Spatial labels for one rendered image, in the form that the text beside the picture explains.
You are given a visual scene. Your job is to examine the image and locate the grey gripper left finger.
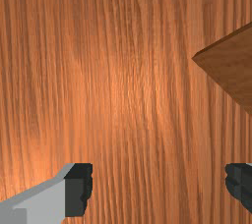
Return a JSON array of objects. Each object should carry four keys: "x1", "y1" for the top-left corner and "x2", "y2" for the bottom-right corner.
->
[{"x1": 0, "y1": 162, "x2": 94, "y2": 224}]

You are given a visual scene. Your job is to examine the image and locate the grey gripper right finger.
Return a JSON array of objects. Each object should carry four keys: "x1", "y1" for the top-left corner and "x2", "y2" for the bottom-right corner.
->
[{"x1": 224, "y1": 162, "x2": 252, "y2": 215}]

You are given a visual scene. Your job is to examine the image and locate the brown wooden door frame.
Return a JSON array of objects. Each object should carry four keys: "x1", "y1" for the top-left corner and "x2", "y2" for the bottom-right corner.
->
[{"x1": 191, "y1": 21, "x2": 252, "y2": 116}]

